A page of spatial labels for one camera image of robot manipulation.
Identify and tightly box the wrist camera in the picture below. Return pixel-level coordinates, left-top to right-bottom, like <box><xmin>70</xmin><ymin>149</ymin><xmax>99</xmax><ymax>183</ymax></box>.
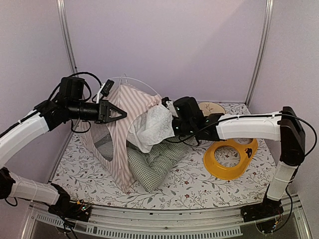
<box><xmin>96</xmin><ymin>79</ymin><xmax>114</xmax><ymax>104</ymax></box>
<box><xmin>161</xmin><ymin>97</ymin><xmax>178</xmax><ymax>117</ymax></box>

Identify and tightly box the right aluminium frame post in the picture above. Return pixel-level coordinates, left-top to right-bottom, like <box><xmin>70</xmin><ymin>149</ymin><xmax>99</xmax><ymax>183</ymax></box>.
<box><xmin>245</xmin><ymin>0</ymin><xmax>274</xmax><ymax>107</ymax></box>

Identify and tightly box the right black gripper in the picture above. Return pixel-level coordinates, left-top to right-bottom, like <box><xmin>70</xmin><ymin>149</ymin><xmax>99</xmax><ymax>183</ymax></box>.
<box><xmin>150</xmin><ymin>119</ymin><xmax>194</xmax><ymax>138</ymax></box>

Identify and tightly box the green checkered cushion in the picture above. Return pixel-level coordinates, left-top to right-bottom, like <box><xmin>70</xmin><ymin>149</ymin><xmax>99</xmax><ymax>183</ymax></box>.
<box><xmin>127</xmin><ymin>140</ymin><xmax>190</xmax><ymax>193</ymax></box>

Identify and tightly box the floral table mat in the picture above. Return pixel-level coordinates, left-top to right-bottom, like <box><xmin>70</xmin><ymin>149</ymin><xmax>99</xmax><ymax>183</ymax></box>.
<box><xmin>52</xmin><ymin>134</ymin><xmax>276</xmax><ymax>210</ymax></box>

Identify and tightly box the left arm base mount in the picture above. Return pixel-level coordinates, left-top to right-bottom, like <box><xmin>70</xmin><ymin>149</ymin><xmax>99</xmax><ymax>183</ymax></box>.
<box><xmin>48</xmin><ymin>184</ymin><xmax>92</xmax><ymax>222</ymax></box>

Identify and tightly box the yellow bowl stand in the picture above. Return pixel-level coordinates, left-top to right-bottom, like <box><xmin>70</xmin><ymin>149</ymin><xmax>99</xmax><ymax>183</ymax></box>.
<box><xmin>203</xmin><ymin>138</ymin><xmax>258</xmax><ymax>180</ymax></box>

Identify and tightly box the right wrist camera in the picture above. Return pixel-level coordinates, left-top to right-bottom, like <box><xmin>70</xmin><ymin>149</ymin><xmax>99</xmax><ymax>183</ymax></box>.
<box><xmin>161</xmin><ymin>97</ymin><xmax>178</xmax><ymax>117</ymax></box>

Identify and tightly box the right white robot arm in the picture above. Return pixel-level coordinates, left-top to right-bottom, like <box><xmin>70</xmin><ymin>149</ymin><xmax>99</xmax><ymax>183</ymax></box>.
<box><xmin>166</xmin><ymin>97</ymin><xmax>306</xmax><ymax>217</ymax></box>

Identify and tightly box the front aluminium rail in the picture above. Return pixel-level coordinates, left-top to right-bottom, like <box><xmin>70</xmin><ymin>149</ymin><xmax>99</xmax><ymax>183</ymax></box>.
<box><xmin>21</xmin><ymin>194</ymin><xmax>314</xmax><ymax>239</ymax></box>

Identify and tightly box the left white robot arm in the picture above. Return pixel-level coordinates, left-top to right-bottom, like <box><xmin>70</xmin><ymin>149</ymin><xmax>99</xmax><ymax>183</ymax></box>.
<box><xmin>0</xmin><ymin>73</ymin><xmax>127</xmax><ymax>216</ymax></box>

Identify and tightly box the beige bowl behind cushion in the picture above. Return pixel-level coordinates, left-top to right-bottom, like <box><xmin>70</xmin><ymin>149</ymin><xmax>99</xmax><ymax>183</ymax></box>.
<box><xmin>198</xmin><ymin>102</ymin><xmax>226</xmax><ymax>117</ymax></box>

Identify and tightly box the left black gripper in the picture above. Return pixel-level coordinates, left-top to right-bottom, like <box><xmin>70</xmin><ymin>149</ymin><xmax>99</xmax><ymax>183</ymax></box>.
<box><xmin>68</xmin><ymin>99</ymin><xmax>127</xmax><ymax>124</ymax></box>

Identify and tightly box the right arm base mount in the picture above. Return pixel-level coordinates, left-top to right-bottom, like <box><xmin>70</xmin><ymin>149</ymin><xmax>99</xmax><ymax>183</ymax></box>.
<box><xmin>240</xmin><ymin>197</ymin><xmax>284</xmax><ymax>222</ymax></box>

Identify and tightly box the pink striped pet tent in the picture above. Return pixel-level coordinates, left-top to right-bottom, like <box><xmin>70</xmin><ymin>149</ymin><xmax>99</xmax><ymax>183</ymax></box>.
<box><xmin>82</xmin><ymin>83</ymin><xmax>174</xmax><ymax>192</ymax></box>

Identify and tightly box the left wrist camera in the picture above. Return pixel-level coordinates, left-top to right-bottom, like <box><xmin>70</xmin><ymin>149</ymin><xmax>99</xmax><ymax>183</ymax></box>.
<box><xmin>96</xmin><ymin>79</ymin><xmax>114</xmax><ymax>104</ymax></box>

